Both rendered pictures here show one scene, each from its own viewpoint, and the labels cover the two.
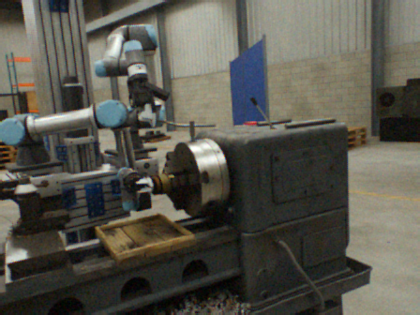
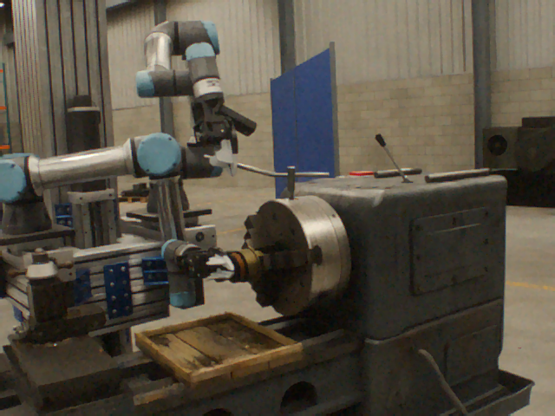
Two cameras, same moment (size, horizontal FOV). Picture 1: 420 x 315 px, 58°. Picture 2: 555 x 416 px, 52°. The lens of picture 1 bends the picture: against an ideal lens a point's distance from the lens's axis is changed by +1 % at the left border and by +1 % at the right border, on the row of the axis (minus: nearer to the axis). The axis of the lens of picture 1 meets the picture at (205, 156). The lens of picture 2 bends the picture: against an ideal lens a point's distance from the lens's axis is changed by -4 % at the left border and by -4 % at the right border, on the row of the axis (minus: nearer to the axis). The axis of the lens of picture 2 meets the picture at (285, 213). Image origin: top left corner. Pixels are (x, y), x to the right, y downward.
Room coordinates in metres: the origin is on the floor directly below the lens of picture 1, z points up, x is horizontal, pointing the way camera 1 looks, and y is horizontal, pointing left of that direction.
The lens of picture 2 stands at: (0.01, 0.25, 1.42)
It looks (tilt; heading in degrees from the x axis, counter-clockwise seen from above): 8 degrees down; 353
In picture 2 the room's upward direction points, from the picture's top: 3 degrees counter-clockwise
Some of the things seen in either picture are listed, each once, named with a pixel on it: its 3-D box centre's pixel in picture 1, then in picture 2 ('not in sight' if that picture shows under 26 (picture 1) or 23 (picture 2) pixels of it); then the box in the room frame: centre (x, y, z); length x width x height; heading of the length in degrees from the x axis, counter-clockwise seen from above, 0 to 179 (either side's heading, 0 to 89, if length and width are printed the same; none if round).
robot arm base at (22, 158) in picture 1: (32, 152); (25, 213); (1.81, 0.83, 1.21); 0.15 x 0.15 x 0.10
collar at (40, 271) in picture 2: (25, 187); (41, 269); (1.35, 0.66, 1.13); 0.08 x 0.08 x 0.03
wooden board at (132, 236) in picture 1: (142, 234); (214, 345); (1.45, 0.28, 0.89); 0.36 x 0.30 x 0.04; 27
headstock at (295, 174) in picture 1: (269, 167); (395, 241); (1.77, -0.30, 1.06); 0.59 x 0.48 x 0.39; 117
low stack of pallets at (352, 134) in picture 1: (339, 138); not in sight; (9.06, -3.27, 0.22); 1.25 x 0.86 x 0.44; 135
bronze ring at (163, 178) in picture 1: (162, 184); (245, 265); (1.50, 0.18, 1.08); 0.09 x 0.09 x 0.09; 29
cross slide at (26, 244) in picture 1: (33, 242); (55, 354); (1.29, 0.63, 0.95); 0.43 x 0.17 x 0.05; 27
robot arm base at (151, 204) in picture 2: (128, 140); (166, 196); (2.09, 0.41, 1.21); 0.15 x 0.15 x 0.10
